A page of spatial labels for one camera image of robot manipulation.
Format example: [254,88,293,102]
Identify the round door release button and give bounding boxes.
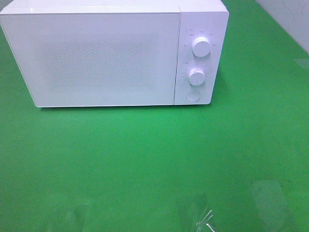
[186,90,200,102]

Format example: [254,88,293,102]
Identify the white dial knob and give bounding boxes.
[192,36,211,58]
[188,68,206,86]

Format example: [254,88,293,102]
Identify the white microwave door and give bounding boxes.
[0,13,180,107]

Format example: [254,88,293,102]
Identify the green table mat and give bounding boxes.
[0,0,309,232]

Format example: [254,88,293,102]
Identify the white microwave oven body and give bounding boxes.
[0,0,229,105]

